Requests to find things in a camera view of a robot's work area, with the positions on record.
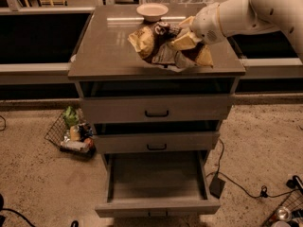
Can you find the beige bowl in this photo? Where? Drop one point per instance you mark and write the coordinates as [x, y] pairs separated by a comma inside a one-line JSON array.
[[152, 12]]

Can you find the grey drawer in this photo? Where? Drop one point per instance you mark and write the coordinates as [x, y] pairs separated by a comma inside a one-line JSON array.
[[157, 185], [130, 101], [156, 136]]

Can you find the green leafy vegetable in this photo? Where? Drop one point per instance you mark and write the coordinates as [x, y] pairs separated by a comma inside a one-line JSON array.
[[70, 117]]

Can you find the white wrapped package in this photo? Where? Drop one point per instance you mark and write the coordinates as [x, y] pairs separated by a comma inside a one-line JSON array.
[[76, 146]]

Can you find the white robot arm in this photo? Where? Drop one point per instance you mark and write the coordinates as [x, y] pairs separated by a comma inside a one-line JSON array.
[[250, 17]]

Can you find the brown chip bag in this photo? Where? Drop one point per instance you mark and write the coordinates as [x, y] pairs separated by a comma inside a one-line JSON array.
[[151, 44]]

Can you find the middle grey drawer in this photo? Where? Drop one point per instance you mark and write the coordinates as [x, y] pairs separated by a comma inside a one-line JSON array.
[[156, 136]]

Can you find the black power adapter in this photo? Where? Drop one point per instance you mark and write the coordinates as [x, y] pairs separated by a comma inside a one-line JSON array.
[[216, 186]]

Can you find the black wire basket right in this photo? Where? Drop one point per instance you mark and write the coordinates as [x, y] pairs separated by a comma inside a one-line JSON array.
[[294, 202]]

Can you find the top grey drawer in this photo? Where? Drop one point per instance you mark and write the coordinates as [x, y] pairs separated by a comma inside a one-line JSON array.
[[130, 101]]

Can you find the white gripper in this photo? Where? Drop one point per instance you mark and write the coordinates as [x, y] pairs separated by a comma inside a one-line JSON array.
[[205, 24]]

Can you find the black wire basket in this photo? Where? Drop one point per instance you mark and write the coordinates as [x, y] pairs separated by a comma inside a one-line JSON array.
[[294, 202], [82, 132]]

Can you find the grey drawer cabinet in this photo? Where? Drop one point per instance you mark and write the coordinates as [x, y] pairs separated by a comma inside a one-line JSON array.
[[105, 54]]

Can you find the black wire basket left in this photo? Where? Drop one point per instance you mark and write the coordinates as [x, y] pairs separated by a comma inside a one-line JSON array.
[[82, 132]]

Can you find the silver can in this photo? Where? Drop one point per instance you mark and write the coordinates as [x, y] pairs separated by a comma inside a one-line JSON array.
[[283, 213]]

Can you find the bottom grey drawer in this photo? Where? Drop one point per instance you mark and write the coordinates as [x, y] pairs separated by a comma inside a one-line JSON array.
[[157, 185]]

